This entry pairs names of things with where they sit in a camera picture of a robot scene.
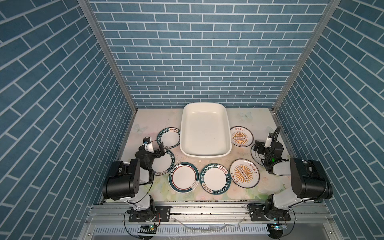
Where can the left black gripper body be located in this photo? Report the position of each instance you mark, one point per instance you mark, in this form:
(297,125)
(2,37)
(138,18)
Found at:
(156,152)

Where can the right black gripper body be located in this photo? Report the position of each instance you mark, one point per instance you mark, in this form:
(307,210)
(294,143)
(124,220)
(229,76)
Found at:
(274,143)

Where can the orange sunburst plate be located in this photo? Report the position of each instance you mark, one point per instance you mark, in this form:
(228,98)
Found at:
(244,173)
(241,136)

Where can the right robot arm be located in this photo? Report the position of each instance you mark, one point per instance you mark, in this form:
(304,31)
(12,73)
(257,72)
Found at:
(309,182)

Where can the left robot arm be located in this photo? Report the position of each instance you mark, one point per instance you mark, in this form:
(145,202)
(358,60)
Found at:
(123,181)

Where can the white plastic bin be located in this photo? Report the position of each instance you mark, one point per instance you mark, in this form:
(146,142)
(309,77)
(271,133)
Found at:
(205,131)

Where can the green rim plate far left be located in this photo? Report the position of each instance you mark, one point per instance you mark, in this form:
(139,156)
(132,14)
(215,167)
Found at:
(170,137)

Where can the green red rim plate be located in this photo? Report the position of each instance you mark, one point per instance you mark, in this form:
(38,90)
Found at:
(184,177)

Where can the green lettered rim plate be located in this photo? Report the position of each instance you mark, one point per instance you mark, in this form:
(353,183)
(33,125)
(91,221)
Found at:
(215,179)

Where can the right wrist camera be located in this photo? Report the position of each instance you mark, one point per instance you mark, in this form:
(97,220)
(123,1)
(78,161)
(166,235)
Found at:
(269,140)

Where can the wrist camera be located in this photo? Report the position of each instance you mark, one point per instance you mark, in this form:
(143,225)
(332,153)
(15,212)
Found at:
(148,144)
(269,140)

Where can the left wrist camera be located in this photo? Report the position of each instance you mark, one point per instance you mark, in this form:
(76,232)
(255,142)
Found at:
(148,144)

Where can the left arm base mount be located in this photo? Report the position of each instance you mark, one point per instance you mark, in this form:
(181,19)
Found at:
(153,214)

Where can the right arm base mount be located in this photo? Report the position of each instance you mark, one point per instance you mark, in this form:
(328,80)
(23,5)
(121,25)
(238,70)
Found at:
(260,213)

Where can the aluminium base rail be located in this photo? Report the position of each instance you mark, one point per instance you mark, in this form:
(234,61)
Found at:
(240,211)

